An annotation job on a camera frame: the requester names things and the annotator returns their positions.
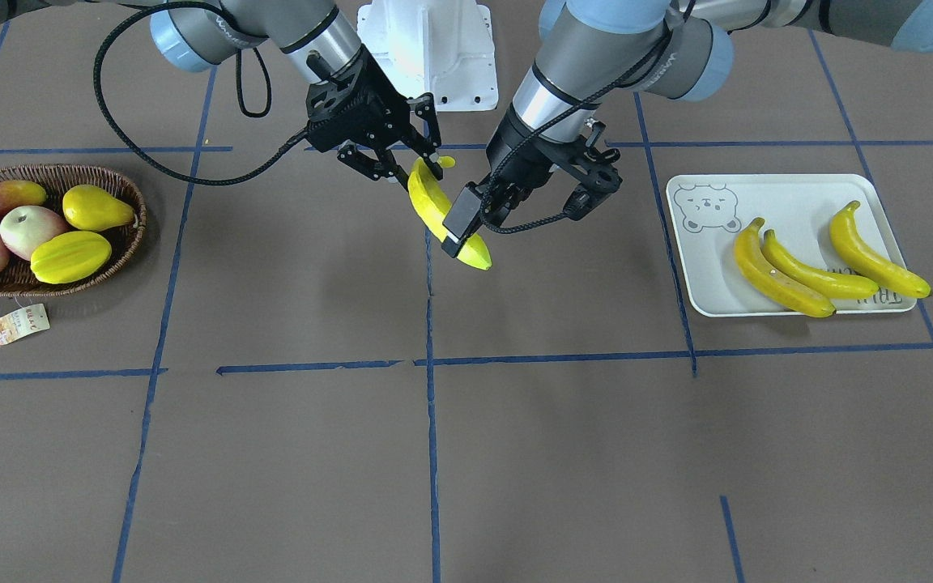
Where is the curved yellow banana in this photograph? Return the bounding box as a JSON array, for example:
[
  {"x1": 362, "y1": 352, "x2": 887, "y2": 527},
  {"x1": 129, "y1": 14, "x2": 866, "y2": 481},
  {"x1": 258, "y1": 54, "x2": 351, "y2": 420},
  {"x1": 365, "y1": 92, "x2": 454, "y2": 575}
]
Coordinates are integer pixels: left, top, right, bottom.
[{"x1": 762, "y1": 229, "x2": 880, "y2": 301}]

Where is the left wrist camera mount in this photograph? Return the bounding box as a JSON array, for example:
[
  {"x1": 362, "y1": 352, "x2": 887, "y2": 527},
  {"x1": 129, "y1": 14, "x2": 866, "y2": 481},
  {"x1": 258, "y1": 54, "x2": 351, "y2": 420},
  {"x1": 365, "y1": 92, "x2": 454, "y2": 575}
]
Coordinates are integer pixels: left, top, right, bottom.
[{"x1": 562, "y1": 118, "x2": 622, "y2": 221}]

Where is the brown wicker basket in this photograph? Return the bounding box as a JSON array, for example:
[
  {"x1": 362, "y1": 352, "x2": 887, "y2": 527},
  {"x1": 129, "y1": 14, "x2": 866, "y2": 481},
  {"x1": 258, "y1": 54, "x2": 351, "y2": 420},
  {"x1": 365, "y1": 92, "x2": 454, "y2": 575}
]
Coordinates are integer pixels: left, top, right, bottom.
[{"x1": 0, "y1": 164, "x2": 146, "y2": 296}]

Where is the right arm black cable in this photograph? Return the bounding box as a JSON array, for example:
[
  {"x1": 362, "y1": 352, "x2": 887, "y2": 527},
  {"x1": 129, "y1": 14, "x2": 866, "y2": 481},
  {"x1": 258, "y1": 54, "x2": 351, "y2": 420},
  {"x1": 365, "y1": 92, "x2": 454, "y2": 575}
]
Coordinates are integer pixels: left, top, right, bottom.
[{"x1": 93, "y1": 0, "x2": 330, "y2": 187}]

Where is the white bear print tray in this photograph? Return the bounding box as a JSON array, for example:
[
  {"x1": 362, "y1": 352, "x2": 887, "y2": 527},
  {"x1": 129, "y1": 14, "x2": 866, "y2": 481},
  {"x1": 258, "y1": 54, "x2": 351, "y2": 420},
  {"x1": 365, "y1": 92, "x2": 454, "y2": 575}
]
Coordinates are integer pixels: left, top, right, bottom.
[{"x1": 664, "y1": 174, "x2": 905, "y2": 317}]

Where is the yellow pear lower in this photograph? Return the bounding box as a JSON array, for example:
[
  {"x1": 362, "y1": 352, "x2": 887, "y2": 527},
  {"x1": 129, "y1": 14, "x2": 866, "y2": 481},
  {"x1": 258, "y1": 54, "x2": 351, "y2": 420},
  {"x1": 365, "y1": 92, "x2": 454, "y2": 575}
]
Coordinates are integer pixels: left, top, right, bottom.
[{"x1": 62, "y1": 184, "x2": 137, "y2": 232}]

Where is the dull yellow banana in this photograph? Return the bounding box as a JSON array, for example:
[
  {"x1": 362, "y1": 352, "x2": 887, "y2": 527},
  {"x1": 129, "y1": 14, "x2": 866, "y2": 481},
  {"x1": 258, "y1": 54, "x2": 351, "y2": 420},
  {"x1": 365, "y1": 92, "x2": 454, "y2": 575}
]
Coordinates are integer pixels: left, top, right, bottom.
[{"x1": 732, "y1": 217, "x2": 836, "y2": 318}]

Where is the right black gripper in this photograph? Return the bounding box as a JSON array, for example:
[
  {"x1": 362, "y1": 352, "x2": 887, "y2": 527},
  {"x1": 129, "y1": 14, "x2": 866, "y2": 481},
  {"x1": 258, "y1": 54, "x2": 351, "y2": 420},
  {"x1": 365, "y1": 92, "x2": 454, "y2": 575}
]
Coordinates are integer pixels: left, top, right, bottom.
[{"x1": 306, "y1": 49, "x2": 444, "y2": 182}]

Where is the white metal base plate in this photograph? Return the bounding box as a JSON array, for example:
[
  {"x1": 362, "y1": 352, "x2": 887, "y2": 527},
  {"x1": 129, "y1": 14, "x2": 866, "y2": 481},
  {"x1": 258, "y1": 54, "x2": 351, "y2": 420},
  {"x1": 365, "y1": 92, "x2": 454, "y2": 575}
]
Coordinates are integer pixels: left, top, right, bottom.
[{"x1": 356, "y1": 1, "x2": 500, "y2": 112}]

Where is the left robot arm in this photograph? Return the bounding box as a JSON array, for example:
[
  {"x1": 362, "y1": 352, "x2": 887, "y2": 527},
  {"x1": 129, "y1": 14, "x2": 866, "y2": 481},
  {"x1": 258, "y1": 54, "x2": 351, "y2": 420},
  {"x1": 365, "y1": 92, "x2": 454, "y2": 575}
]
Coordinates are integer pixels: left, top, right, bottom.
[{"x1": 436, "y1": 1, "x2": 933, "y2": 256}]

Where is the yellow pear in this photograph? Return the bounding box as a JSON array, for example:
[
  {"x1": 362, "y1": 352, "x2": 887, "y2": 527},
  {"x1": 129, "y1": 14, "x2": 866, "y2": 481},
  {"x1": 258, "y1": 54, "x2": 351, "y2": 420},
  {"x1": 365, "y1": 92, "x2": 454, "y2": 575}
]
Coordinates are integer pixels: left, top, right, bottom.
[
  {"x1": 62, "y1": 184, "x2": 137, "y2": 232},
  {"x1": 30, "y1": 230, "x2": 113, "y2": 284}
]

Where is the yellow banana with dark tip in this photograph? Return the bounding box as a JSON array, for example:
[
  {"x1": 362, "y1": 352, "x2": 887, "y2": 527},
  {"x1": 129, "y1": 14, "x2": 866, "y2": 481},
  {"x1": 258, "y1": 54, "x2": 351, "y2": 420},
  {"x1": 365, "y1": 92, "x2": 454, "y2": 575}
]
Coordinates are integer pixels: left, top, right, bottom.
[{"x1": 829, "y1": 200, "x2": 933, "y2": 299}]

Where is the yellow pear upper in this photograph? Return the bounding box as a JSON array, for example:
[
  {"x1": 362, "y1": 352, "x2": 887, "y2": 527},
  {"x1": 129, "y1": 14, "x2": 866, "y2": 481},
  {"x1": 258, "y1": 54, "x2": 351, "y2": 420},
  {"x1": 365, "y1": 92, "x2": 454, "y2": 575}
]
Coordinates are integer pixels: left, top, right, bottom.
[{"x1": 30, "y1": 230, "x2": 113, "y2": 284}]

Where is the bright yellow banana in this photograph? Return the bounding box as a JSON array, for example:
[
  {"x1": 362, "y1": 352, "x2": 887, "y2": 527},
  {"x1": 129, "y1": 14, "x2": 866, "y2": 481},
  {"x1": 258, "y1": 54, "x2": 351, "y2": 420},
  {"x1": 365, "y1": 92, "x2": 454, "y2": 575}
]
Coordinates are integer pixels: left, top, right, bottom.
[{"x1": 407, "y1": 156, "x2": 492, "y2": 270}]

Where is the pale green apple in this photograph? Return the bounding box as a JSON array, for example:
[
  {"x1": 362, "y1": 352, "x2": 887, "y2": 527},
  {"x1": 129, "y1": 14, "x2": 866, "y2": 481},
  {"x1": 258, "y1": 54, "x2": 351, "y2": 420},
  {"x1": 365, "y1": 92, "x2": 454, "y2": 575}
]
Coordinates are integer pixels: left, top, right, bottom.
[{"x1": 0, "y1": 204, "x2": 70, "y2": 261}]

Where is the small paper tag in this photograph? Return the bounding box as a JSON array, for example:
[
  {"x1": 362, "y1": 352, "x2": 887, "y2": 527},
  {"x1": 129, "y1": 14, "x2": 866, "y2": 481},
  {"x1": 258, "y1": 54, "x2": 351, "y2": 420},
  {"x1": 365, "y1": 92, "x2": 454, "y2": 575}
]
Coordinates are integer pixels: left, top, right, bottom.
[{"x1": 0, "y1": 303, "x2": 51, "y2": 347}]

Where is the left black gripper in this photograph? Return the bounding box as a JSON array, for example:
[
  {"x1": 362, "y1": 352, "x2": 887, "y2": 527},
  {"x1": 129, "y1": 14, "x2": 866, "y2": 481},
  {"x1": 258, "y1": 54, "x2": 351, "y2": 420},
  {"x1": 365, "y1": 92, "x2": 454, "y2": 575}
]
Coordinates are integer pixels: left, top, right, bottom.
[{"x1": 441, "y1": 109, "x2": 573, "y2": 257}]

